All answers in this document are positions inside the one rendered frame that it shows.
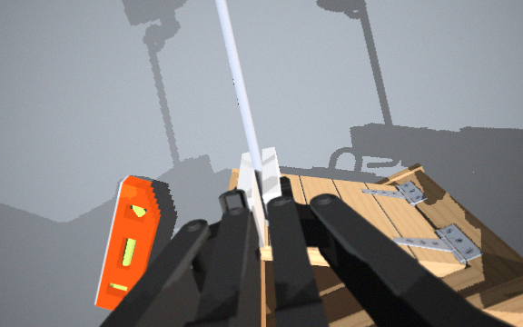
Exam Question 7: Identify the orange spirit level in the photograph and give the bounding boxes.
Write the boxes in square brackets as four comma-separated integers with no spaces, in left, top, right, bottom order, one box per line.
[94,175,161,310]

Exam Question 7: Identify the brown wooden cabinet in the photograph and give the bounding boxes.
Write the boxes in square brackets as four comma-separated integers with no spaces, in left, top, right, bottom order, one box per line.
[259,163,523,327]

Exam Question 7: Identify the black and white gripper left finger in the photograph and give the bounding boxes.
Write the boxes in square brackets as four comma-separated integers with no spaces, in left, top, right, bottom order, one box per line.
[99,152,265,327]

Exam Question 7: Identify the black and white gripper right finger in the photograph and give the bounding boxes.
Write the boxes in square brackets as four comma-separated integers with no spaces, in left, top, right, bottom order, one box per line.
[262,147,517,327]

